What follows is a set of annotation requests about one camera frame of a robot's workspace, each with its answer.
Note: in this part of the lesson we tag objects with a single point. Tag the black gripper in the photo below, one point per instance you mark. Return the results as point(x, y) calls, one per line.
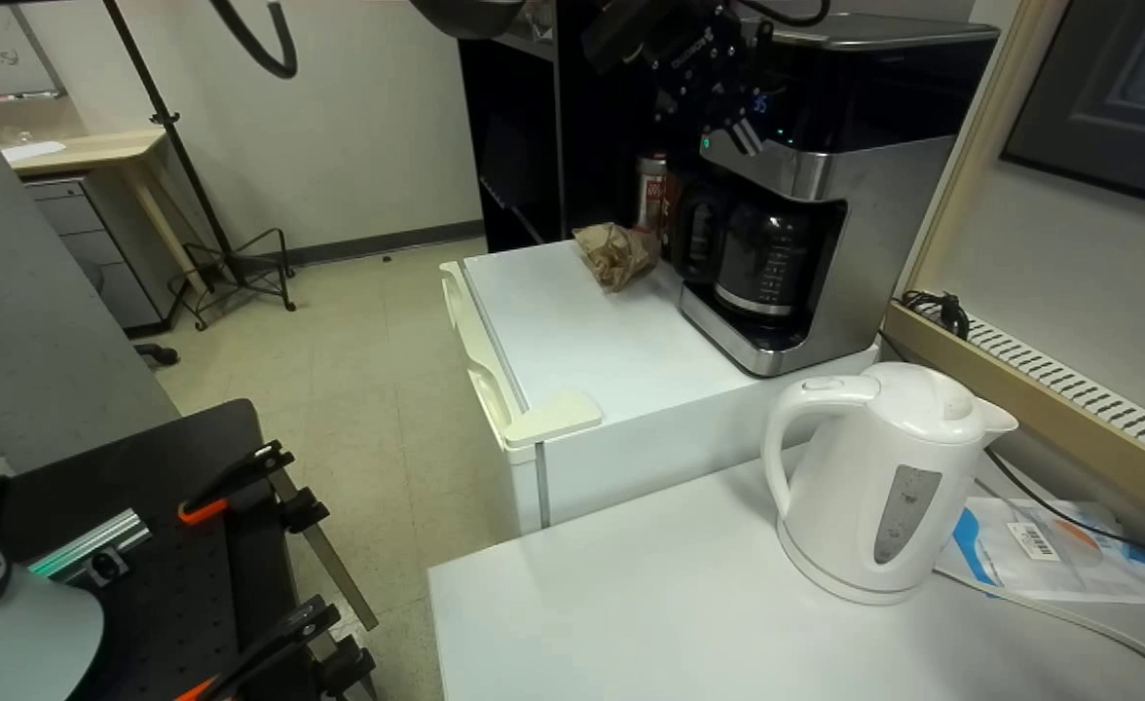
point(670, 44)

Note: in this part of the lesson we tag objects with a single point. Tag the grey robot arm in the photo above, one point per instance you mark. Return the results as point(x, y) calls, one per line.
point(13, 638)

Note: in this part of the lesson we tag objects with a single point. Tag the black and silver coffee machine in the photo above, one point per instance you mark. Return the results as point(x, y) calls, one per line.
point(859, 196)

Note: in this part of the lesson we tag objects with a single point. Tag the glass coffee carafe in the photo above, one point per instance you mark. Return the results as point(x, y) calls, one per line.
point(762, 259)

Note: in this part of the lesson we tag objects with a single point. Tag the brown spice bottle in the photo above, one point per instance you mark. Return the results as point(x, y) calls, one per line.
point(655, 196)

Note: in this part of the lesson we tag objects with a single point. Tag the black shelf unit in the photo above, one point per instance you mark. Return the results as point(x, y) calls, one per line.
point(518, 140)

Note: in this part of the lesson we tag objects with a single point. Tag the white mini fridge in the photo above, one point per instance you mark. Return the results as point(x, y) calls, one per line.
point(597, 374)

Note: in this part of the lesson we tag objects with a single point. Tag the dark framed window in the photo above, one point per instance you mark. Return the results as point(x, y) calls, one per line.
point(1111, 90)

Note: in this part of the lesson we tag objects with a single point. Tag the white electric kettle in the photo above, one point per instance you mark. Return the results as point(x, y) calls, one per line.
point(884, 479)

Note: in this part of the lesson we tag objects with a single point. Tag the white radiator vent grille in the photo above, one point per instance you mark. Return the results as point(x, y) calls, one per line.
point(1080, 384)

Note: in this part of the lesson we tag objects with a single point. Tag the blue and white plastic packet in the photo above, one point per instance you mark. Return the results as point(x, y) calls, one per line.
point(1051, 549)

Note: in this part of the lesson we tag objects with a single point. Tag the black tripod stand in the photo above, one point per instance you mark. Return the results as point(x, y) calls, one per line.
point(197, 196)

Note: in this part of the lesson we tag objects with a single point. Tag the orange and black clamp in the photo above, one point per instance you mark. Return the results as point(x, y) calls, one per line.
point(240, 486)
point(280, 649)

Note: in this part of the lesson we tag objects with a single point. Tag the light wooden desk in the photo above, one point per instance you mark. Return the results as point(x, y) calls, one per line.
point(91, 155)

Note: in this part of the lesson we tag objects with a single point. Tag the grey filing cabinet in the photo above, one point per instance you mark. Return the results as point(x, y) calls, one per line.
point(97, 248)

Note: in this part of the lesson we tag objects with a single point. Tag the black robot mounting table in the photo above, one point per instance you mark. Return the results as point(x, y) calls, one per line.
point(170, 570)

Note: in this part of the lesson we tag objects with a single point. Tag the grey partition panel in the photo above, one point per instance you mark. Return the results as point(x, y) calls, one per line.
point(28, 299)

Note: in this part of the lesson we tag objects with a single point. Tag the green and silver label strip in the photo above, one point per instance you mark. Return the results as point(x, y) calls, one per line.
point(91, 547)

